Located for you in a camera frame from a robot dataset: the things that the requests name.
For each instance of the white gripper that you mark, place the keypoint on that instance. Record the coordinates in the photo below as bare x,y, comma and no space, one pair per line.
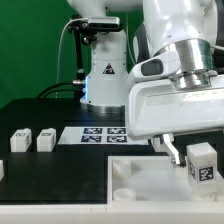
157,107

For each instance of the white square tabletop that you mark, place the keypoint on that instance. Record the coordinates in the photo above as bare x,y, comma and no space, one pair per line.
153,179

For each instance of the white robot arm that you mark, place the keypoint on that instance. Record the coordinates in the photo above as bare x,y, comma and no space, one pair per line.
160,61

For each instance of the white marker sheet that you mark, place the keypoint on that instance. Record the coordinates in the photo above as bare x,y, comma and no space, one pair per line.
97,135

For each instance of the white obstacle piece left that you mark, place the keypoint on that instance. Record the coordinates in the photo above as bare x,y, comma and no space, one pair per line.
1,170

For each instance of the black camera stand pole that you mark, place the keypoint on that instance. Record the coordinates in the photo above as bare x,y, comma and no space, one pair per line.
79,61

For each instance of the black camera on stand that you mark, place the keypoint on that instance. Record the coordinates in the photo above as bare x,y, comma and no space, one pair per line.
98,24

